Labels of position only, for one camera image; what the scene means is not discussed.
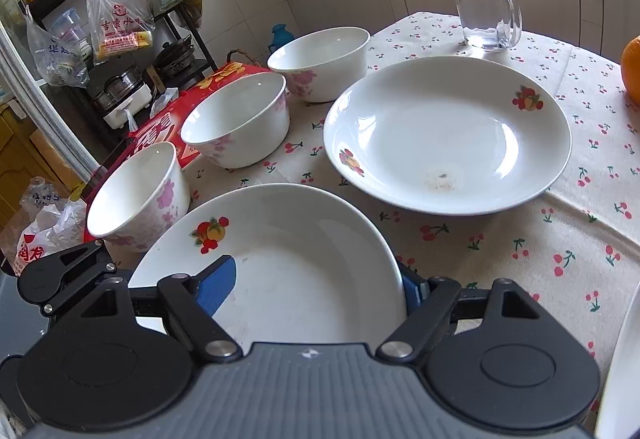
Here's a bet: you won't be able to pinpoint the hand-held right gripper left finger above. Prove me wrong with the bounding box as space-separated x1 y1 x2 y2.
65 255 244 364

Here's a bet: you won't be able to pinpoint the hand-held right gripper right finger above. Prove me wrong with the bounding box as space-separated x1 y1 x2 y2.
375 263 571 364

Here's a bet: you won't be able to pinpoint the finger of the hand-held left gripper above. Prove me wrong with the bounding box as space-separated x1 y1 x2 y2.
16 239 131 317

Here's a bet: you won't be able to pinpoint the white bowl pink flowers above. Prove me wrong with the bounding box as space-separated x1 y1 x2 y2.
86 142 191 254
180 72 291 169
267 26 371 103

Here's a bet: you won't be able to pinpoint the stained white plate fruit print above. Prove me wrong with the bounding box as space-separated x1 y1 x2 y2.
323 56 573 216

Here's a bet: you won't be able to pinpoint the white bag red print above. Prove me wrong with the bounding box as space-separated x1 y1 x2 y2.
0 176 90 277

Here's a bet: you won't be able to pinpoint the red gift box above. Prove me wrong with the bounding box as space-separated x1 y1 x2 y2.
82 60 273 245

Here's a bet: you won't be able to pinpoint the white kitchen appliance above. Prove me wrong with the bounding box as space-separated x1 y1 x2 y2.
102 86 153 130

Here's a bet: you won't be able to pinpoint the steel pot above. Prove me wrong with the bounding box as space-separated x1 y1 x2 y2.
102 64 146 107

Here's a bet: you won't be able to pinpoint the clear bag with containers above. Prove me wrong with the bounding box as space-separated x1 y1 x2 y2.
25 6 93 87

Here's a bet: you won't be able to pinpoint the black cooking pot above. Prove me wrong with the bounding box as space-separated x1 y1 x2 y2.
154 36 196 80

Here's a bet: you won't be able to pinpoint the clear bag red print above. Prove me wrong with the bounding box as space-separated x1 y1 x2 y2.
84 0 156 65

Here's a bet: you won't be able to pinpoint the blue thermos bottle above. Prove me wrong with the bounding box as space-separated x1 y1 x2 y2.
270 23 291 51

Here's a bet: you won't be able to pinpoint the glass mug with water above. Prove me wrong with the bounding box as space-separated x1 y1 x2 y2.
447 0 523 51

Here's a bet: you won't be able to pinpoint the orange with leaf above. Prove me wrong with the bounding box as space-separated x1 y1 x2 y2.
621 35 640 106

